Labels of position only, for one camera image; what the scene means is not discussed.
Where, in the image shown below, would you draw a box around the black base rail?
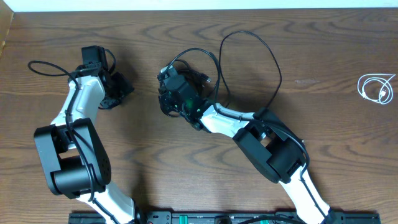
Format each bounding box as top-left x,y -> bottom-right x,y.
68,210 -> 382,224

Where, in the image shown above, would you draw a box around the white USB cable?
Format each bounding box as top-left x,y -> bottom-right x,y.
356,73 -> 397,105

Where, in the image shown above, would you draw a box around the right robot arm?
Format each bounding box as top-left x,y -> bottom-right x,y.
157,72 -> 330,223

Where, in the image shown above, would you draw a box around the cardboard box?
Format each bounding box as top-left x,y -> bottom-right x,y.
0,0 -> 14,55

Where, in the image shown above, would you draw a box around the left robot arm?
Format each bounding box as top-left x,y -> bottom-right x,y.
34,45 -> 139,223

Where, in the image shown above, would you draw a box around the black USB cable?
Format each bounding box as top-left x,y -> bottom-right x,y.
174,58 -> 218,100

